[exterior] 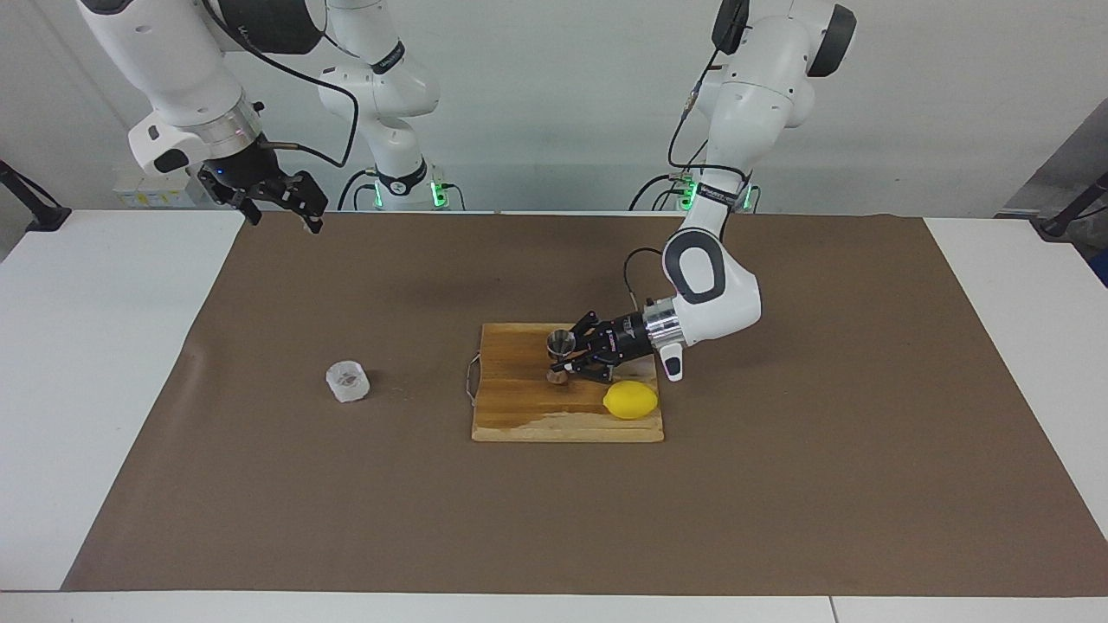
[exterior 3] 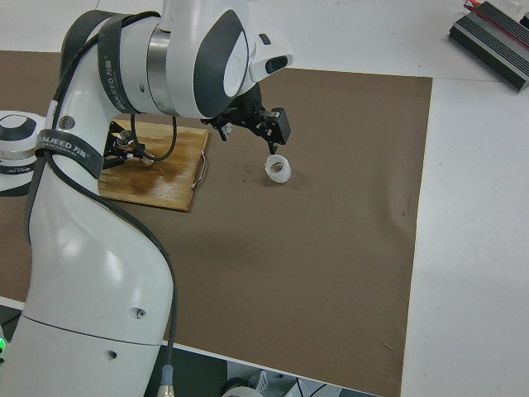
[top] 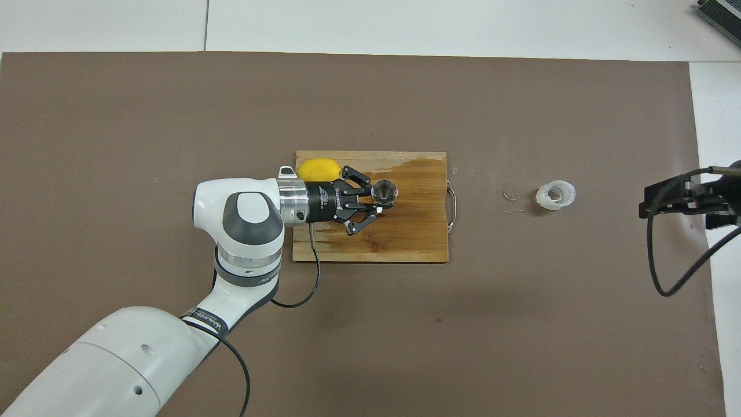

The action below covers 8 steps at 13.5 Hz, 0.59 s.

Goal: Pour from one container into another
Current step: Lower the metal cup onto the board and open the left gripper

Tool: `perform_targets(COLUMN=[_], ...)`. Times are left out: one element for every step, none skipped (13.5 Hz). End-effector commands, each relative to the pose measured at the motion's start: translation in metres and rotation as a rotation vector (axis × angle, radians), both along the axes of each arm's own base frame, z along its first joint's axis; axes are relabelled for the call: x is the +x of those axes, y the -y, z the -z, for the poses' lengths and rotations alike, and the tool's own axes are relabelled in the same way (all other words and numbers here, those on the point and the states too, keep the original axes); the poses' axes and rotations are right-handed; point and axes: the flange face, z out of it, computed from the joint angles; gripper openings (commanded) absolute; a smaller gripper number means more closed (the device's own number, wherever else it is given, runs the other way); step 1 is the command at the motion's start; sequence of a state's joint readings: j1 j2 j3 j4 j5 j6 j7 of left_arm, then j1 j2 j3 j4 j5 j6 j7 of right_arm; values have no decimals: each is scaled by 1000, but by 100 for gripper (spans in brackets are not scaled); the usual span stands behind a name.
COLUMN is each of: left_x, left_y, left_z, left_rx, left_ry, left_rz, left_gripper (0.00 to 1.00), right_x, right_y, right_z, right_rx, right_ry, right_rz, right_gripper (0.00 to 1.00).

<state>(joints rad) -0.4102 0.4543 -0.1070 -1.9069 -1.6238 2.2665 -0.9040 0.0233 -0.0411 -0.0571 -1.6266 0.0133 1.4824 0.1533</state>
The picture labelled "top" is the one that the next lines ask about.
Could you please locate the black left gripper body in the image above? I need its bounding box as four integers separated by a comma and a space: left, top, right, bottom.
307, 181, 349, 224

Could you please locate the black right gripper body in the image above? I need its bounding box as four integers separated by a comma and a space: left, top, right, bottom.
686, 160, 741, 214

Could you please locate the steel double jigger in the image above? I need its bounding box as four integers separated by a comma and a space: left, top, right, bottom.
370, 179, 399, 209

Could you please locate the yellow lemon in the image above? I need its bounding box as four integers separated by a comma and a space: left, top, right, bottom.
298, 158, 342, 181

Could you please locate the wooden cutting board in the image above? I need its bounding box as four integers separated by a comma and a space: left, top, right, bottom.
292, 151, 458, 264

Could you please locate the grey ribbed metal device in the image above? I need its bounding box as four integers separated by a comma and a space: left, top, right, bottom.
692, 0, 741, 48

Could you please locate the brown paper table mat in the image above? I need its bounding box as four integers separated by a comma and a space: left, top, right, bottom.
0, 51, 727, 417

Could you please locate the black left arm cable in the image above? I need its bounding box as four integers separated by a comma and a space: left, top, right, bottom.
181, 223, 322, 417

